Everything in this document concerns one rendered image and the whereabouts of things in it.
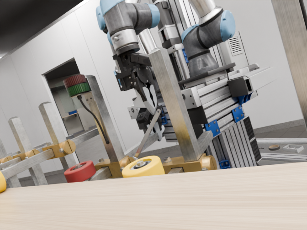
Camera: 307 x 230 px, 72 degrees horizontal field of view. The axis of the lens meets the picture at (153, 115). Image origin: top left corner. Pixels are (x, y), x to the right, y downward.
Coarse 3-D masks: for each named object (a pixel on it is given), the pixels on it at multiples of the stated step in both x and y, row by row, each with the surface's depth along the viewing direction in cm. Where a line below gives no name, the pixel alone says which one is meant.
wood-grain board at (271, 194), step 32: (32, 192) 51; (64, 192) 43; (96, 192) 37; (128, 192) 32; (160, 192) 29; (192, 192) 26; (224, 192) 24; (256, 192) 22; (288, 192) 20; (0, 224) 38; (32, 224) 33; (64, 224) 29; (96, 224) 26; (128, 224) 24; (160, 224) 22; (192, 224) 20; (224, 224) 19; (256, 224) 18; (288, 224) 16
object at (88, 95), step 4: (76, 84) 57; (84, 92) 59; (88, 92) 60; (72, 96) 58; (76, 96) 59; (80, 96) 59; (88, 96) 62; (92, 96) 61; (80, 100) 59; (88, 100) 62; (92, 100) 62; (96, 120) 62; (100, 128) 62; (104, 136) 63
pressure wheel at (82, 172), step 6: (84, 162) 61; (90, 162) 58; (72, 168) 59; (78, 168) 56; (84, 168) 55; (90, 168) 57; (66, 174) 55; (72, 174) 55; (78, 174) 55; (84, 174) 55; (90, 174) 56; (72, 180) 55; (78, 180) 55; (84, 180) 55
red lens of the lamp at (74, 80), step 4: (72, 76) 56; (76, 76) 57; (80, 76) 58; (84, 76) 59; (64, 80) 57; (68, 80) 56; (72, 80) 56; (76, 80) 57; (80, 80) 57; (84, 80) 58; (64, 84) 58; (68, 84) 57; (72, 84) 56
